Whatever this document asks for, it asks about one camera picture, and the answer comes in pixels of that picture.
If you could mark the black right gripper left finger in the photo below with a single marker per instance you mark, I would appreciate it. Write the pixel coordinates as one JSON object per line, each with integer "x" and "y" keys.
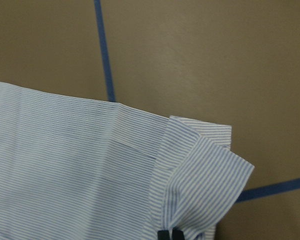
{"x": 163, "y": 235}

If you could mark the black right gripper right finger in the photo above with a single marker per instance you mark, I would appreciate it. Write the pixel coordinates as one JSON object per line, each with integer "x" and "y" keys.
{"x": 178, "y": 235}

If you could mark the light blue striped shirt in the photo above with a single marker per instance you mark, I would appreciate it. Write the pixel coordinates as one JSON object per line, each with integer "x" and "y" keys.
{"x": 83, "y": 169}

